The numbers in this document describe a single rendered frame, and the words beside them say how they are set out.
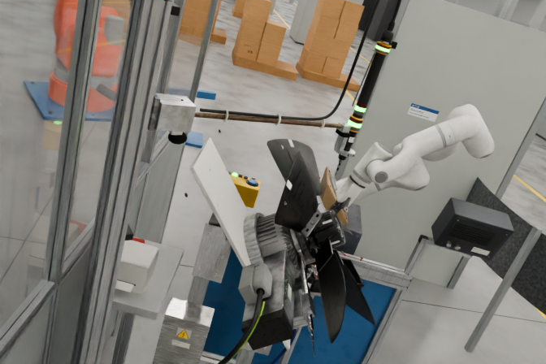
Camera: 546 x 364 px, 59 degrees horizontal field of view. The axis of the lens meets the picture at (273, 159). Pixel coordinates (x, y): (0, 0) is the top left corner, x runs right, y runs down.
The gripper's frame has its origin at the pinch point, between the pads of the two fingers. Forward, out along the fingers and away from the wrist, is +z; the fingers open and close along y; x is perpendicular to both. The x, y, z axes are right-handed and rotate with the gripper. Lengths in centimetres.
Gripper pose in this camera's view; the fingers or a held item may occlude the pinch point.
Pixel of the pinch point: (334, 210)
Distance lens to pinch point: 192.7
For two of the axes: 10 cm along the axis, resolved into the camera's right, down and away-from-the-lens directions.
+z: -5.5, 7.6, 3.3
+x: 8.3, 5.3, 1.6
